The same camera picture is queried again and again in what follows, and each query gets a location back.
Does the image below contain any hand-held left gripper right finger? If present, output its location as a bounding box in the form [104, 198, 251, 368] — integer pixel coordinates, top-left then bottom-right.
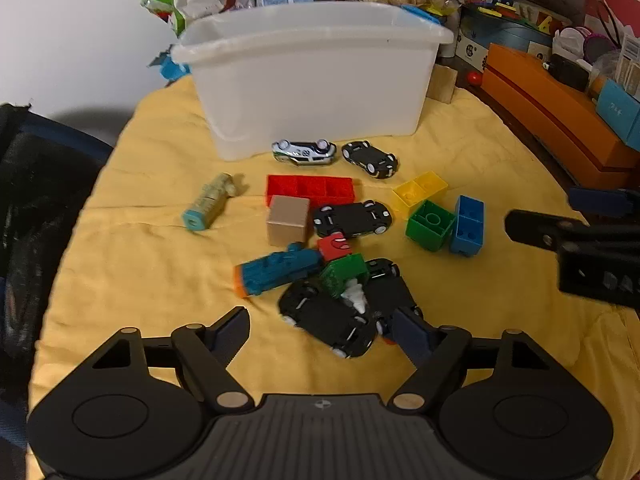
[385, 306, 566, 415]

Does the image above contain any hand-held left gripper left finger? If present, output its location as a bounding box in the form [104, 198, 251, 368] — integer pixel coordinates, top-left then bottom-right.
[75, 306, 256, 415]

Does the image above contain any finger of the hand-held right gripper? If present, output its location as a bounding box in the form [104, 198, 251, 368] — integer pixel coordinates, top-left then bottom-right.
[569, 186, 640, 219]
[504, 209, 598, 257]

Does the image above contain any white ridged cone toy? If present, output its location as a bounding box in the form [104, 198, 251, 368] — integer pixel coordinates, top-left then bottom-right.
[345, 277, 371, 317]

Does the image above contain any blue building brick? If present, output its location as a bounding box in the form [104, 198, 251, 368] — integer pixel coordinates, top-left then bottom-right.
[448, 195, 485, 257]

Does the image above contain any blue toy train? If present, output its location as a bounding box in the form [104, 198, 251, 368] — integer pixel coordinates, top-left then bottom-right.
[233, 242, 326, 299]

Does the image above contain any large black toy car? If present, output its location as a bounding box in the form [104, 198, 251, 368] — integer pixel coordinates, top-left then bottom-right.
[277, 280, 378, 359]

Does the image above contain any green studded building brick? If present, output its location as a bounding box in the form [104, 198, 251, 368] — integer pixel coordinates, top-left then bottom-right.
[320, 253, 371, 298]

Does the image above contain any small red building brick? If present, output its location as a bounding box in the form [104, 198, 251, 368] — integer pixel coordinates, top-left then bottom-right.
[317, 233, 353, 262]

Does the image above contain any yellow building brick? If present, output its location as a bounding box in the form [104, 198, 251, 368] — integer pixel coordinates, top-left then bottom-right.
[392, 171, 448, 216]

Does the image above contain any tan wooden cube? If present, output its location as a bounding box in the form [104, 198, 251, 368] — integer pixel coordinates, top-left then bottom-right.
[266, 195, 311, 247]

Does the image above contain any teal cylinder toy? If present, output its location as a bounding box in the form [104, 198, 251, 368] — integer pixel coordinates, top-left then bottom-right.
[181, 172, 238, 232]

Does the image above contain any long red building brick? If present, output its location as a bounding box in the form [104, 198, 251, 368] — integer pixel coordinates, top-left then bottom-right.
[266, 174, 357, 209]

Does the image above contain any small black toy car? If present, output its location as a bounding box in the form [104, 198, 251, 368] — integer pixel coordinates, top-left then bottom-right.
[341, 140, 399, 180]

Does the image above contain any white plastic container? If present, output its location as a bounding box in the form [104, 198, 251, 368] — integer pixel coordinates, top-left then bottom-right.
[171, 1, 455, 162]

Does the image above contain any teal cardboard box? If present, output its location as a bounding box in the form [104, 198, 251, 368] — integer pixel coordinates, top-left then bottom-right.
[597, 80, 640, 151]

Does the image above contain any orange box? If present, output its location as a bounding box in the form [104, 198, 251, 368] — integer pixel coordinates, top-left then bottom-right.
[481, 42, 640, 188]

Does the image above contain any black wallet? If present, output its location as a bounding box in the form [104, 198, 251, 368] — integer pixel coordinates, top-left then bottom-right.
[547, 54, 591, 92]

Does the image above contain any pink round brush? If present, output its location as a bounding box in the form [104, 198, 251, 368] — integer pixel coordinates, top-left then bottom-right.
[575, 27, 621, 61]

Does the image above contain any white crumpled tissue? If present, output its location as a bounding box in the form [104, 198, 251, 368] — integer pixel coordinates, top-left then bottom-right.
[552, 27, 583, 58]

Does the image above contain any light wooden block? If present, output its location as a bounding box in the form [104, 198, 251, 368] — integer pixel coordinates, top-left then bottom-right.
[425, 64, 460, 105]

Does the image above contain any yellow cloth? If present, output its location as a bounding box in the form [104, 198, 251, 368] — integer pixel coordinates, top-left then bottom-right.
[27, 77, 640, 480]

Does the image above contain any dark patterned tin box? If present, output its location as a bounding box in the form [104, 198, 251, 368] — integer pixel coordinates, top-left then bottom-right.
[457, 7, 556, 73]

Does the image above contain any white toy race car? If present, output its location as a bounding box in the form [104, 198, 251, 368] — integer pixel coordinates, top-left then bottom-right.
[271, 137, 337, 167]

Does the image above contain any red card box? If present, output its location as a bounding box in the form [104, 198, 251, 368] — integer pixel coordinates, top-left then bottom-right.
[585, 0, 640, 41]

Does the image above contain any black mesh chair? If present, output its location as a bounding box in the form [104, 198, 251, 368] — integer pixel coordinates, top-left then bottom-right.
[0, 102, 116, 480]

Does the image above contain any blue plastic lid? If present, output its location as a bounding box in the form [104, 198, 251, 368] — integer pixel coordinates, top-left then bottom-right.
[400, 4, 443, 25]

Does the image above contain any blue plastic packet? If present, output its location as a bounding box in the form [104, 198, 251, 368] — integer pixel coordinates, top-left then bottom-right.
[147, 47, 193, 81]

